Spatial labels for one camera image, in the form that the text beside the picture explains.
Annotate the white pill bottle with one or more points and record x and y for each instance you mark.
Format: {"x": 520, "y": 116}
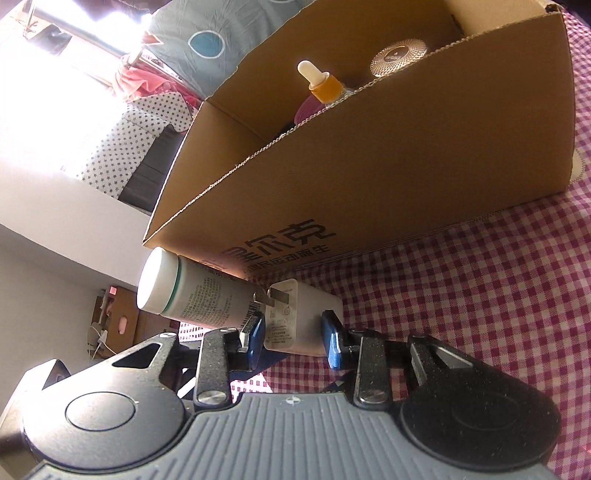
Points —
{"x": 203, "y": 290}

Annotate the pink hanging clothes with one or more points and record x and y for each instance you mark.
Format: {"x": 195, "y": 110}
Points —
{"x": 152, "y": 78}

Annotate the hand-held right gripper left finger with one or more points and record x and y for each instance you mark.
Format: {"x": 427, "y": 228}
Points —
{"x": 254, "y": 339}

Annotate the dark jar with gold lid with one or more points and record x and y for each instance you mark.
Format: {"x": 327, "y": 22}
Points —
{"x": 397, "y": 57}

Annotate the green dropper bottle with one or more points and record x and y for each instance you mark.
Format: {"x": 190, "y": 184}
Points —
{"x": 325, "y": 87}

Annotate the white charger plug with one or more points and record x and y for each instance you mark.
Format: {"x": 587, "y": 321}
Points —
{"x": 304, "y": 318}

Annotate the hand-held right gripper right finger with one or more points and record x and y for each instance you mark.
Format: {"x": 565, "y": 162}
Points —
{"x": 332, "y": 341}

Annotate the brown cardboard box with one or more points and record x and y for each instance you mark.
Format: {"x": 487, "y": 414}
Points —
{"x": 369, "y": 184}

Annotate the white star-print cloth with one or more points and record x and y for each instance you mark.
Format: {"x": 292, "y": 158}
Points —
{"x": 120, "y": 147}

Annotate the pink checked tablecloth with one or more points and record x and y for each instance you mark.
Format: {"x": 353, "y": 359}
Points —
{"x": 461, "y": 300}

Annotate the blue sheet with circles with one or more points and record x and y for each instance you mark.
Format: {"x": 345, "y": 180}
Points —
{"x": 207, "y": 41}

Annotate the brown wooden shelf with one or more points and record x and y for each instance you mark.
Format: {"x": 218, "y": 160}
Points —
{"x": 115, "y": 318}

